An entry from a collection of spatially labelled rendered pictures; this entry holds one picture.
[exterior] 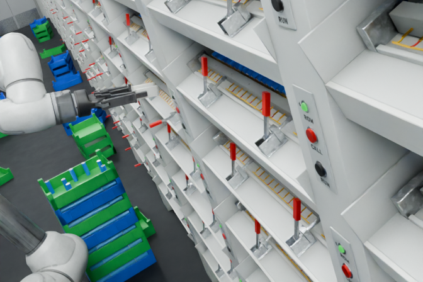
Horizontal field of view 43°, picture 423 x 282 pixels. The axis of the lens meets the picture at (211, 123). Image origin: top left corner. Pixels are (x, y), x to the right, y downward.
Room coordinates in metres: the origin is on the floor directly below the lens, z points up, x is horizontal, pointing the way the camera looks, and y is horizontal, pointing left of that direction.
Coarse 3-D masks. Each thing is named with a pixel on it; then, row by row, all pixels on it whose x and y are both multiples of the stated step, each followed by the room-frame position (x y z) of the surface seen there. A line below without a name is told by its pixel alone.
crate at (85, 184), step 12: (96, 156) 2.28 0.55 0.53; (72, 168) 2.24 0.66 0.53; (96, 168) 2.26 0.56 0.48; (108, 168) 2.22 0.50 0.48; (48, 180) 2.20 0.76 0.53; (60, 180) 2.21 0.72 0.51; (72, 180) 2.22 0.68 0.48; (84, 180) 2.18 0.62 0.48; (96, 180) 2.07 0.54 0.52; (108, 180) 2.09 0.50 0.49; (48, 192) 2.17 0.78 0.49; (60, 192) 2.15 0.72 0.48; (72, 192) 2.03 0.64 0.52; (84, 192) 2.05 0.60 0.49; (60, 204) 2.01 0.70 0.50
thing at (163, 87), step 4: (148, 72) 1.80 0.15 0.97; (148, 76) 1.77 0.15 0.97; (152, 76) 1.75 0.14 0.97; (152, 80) 1.72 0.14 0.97; (156, 80) 1.69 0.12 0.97; (160, 80) 1.67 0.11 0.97; (156, 84) 1.68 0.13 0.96; (160, 84) 1.64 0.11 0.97; (164, 84) 1.62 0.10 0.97; (160, 88) 1.65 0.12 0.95; (164, 88) 1.59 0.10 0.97; (164, 92) 1.59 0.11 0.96; (168, 92) 1.55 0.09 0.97; (164, 96) 1.57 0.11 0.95; (168, 96) 1.55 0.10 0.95; (164, 100) 1.55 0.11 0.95; (168, 100) 1.53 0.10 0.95
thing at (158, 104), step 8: (136, 72) 1.82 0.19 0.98; (144, 72) 1.82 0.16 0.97; (152, 72) 1.82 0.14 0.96; (136, 80) 1.82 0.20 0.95; (144, 80) 1.83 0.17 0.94; (160, 96) 1.62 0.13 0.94; (152, 104) 1.60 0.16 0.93; (160, 104) 1.56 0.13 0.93; (168, 104) 1.53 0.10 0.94; (160, 112) 1.52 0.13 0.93; (168, 112) 1.48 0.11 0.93; (168, 120) 1.43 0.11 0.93; (176, 128) 1.36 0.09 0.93; (184, 136) 1.23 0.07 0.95
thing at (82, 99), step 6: (78, 90) 1.46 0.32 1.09; (84, 90) 1.45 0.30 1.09; (78, 96) 1.43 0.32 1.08; (84, 96) 1.43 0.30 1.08; (90, 96) 1.47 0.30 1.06; (78, 102) 1.42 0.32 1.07; (84, 102) 1.42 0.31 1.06; (90, 102) 1.42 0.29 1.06; (96, 102) 1.42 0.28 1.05; (78, 108) 1.41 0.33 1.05; (84, 108) 1.42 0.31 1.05; (90, 108) 1.42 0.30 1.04; (78, 114) 1.42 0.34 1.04; (84, 114) 1.42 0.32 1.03; (90, 114) 1.43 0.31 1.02
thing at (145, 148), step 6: (144, 144) 2.50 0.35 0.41; (144, 150) 2.50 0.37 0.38; (150, 150) 2.50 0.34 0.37; (150, 156) 2.45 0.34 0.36; (150, 162) 2.39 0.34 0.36; (156, 162) 2.32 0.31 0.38; (156, 168) 2.31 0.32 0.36; (162, 168) 2.27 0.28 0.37; (162, 174) 2.22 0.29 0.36; (162, 180) 2.18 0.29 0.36; (168, 180) 2.15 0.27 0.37; (168, 186) 2.06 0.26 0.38; (174, 198) 1.91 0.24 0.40
